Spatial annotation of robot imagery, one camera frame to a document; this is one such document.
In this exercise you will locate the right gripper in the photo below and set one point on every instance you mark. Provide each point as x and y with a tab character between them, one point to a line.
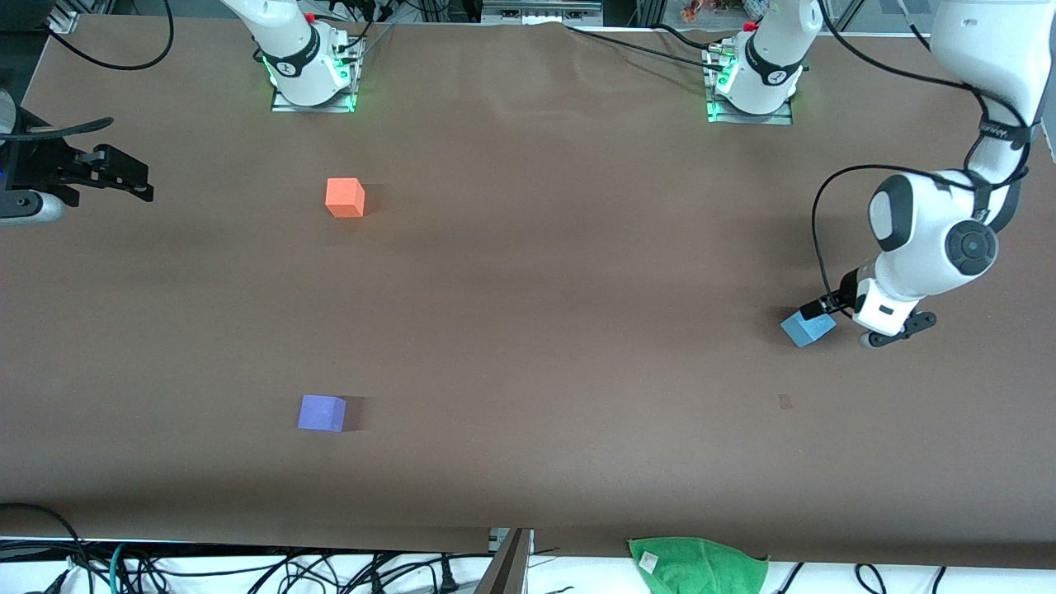
43	162

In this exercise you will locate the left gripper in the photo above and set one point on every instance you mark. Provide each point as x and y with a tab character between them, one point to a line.
843	294

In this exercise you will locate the blue block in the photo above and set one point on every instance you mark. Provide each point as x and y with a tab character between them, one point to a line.
807	332

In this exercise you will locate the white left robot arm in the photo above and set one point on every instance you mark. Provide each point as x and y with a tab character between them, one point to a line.
982	49

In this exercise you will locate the orange block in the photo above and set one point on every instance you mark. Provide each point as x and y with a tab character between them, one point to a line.
344	198

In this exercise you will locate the purple block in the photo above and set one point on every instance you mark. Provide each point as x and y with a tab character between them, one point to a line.
321	413

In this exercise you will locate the brown table cover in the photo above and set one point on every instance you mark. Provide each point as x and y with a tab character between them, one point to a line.
577	371

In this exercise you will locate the green cloth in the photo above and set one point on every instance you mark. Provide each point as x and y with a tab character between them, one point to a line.
697	568

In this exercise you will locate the orange background object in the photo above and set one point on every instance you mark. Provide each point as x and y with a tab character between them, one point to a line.
701	8

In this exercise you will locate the grey equipment box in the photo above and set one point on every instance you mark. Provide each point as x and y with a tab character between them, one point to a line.
540	10

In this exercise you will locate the aluminium frame corner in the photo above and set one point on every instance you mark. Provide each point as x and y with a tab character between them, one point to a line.
66	16

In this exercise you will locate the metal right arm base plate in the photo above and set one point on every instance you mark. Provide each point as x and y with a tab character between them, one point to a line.
285	106

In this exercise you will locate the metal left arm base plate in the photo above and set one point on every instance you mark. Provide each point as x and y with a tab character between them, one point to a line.
784	117

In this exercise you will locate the aluminium post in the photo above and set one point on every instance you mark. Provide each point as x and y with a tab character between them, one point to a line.
505	569

